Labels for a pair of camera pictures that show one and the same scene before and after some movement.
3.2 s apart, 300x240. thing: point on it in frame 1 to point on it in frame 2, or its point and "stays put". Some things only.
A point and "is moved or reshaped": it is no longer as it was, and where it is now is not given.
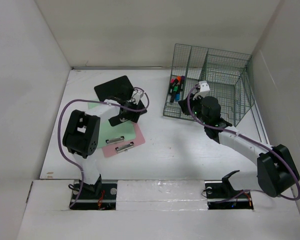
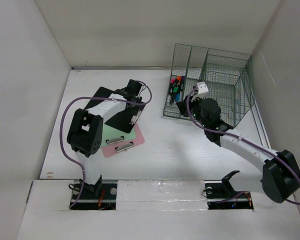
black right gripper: (183, 103) stays put
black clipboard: (120, 87) is moved or reshaped
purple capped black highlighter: (182, 82) stays put
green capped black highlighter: (175, 88) stays put
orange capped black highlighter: (179, 78) stays put
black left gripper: (132, 117) to (138, 98)
